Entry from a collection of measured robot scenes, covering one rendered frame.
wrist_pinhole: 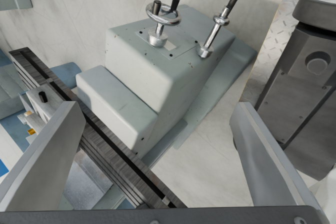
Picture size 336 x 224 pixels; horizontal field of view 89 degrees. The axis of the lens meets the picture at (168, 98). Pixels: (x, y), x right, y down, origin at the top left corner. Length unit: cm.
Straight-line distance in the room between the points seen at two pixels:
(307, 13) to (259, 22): 63
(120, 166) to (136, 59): 39
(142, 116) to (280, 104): 45
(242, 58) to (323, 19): 55
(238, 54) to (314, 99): 52
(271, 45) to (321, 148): 38
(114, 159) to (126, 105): 20
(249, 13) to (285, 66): 66
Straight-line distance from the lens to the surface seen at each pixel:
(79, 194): 113
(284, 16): 74
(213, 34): 65
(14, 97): 582
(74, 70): 305
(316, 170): 81
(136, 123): 61
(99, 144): 72
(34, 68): 98
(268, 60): 78
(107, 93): 67
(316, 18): 55
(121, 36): 65
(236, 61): 104
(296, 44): 56
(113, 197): 116
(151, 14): 56
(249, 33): 119
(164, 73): 55
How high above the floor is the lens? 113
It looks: 40 degrees down
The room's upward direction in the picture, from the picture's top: 128 degrees counter-clockwise
